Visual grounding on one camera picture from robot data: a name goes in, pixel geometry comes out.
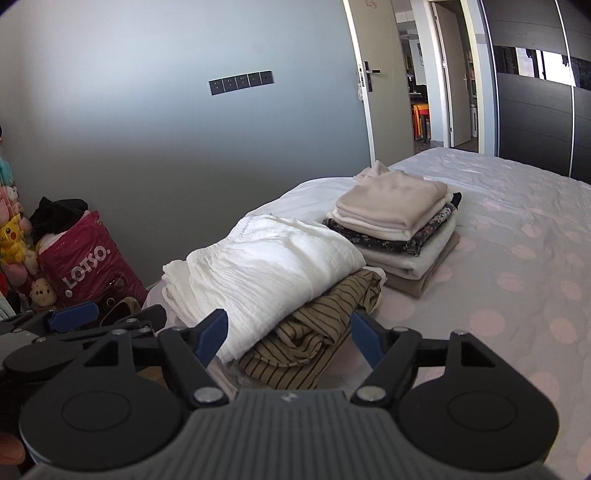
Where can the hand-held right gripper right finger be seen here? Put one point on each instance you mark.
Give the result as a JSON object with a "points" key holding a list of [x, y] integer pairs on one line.
{"points": [[364, 339]]}

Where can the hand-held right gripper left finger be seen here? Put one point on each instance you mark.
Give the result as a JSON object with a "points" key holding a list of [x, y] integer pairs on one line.
{"points": [[212, 337]]}

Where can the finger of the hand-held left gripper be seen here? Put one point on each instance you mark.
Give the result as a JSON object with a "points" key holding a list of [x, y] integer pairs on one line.
{"points": [[147, 318], [74, 317]]}

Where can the white crinkled pants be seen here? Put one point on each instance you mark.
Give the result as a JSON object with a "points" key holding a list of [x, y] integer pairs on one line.
{"points": [[268, 272]]}

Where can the stack of folded clothes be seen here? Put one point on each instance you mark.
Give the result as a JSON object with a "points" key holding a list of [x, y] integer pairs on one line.
{"points": [[397, 244]]}

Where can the yellow bear plush toy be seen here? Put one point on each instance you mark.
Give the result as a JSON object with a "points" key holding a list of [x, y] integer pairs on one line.
{"points": [[44, 291]]}

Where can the red plastic bag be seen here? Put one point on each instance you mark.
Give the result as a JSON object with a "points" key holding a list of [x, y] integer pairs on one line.
{"points": [[87, 263]]}

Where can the brown striped garment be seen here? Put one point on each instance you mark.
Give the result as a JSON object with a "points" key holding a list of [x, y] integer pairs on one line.
{"points": [[300, 341]]}

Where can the pink plush toy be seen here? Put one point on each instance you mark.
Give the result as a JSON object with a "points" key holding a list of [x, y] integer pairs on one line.
{"points": [[19, 273], [10, 197]]}

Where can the tan folded garment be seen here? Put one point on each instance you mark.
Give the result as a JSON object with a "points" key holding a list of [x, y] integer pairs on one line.
{"points": [[415, 286]]}

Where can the light grey folded garment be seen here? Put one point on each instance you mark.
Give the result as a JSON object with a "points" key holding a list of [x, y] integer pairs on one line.
{"points": [[415, 263]]}

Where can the black cloth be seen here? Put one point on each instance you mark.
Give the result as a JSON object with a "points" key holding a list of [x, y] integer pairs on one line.
{"points": [[60, 214]]}

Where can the cream folded garment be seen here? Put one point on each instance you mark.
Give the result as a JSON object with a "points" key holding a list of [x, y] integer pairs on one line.
{"points": [[364, 228]]}

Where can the beige folded garment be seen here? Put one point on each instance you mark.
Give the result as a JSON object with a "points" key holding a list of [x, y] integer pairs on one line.
{"points": [[392, 198]]}

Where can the grey pink-dotted bed cover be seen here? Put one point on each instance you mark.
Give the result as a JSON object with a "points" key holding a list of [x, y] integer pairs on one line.
{"points": [[508, 277]]}

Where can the white bed sheet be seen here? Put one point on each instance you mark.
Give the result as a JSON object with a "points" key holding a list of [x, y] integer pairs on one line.
{"points": [[304, 191]]}

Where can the teal plush toy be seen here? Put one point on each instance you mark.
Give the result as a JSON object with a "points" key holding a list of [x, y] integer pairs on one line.
{"points": [[4, 171]]}

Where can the black folded garment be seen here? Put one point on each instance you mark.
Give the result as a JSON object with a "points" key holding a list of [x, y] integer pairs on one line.
{"points": [[456, 199]]}

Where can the beige door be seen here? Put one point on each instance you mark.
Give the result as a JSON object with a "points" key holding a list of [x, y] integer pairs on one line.
{"points": [[383, 129]]}

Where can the orange chair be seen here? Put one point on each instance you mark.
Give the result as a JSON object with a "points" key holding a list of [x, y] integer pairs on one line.
{"points": [[421, 119]]}

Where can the black sliding wardrobe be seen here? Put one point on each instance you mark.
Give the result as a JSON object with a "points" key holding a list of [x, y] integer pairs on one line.
{"points": [[531, 115]]}

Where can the hallway door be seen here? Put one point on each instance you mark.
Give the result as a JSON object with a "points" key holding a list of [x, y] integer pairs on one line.
{"points": [[455, 55]]}

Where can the black wall switch panel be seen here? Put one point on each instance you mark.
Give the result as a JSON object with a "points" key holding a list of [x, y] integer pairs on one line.
{"points": [[240, 83]]}

